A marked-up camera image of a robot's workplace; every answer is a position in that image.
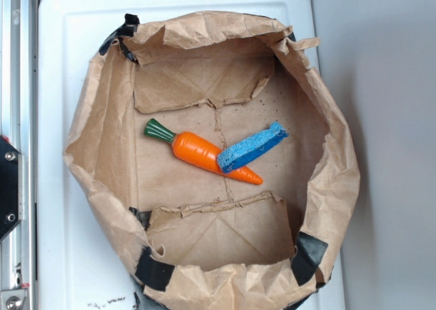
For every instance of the blue sponge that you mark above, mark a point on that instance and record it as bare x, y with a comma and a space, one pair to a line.
244, 152

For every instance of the brown paper bag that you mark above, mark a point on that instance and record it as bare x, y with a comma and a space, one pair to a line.
191, 238

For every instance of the orange plastic toy carrot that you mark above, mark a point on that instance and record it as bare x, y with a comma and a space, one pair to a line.
197, 151

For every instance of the black metal bracket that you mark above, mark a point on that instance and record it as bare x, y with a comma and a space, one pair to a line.
10, 188

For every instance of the aluminium frame rail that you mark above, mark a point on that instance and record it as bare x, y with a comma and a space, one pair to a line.
19, 286

